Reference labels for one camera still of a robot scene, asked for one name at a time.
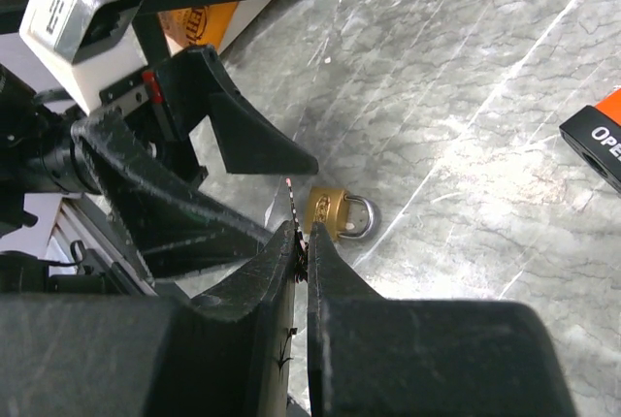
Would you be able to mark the small brass padlock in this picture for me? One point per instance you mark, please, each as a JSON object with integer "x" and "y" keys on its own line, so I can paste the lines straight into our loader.
{"x": 331, "y": 207}

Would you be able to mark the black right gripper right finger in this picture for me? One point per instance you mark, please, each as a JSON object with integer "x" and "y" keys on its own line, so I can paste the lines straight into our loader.
{"x": 372, "y": 356}

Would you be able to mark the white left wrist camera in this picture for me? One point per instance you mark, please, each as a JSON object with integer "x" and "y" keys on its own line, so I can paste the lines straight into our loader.
{"x": 87, "y": 45}

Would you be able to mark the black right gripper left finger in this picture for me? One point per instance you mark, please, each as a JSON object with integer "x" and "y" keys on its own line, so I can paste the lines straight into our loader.
{"x": 224, "y": 353}

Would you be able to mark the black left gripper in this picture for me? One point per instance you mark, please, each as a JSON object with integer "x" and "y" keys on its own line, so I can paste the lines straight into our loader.
{"x": 145, "y": 165}

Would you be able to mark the orange black padlock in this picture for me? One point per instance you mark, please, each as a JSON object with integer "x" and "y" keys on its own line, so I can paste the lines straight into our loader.
{"x": 594, "y": 134}

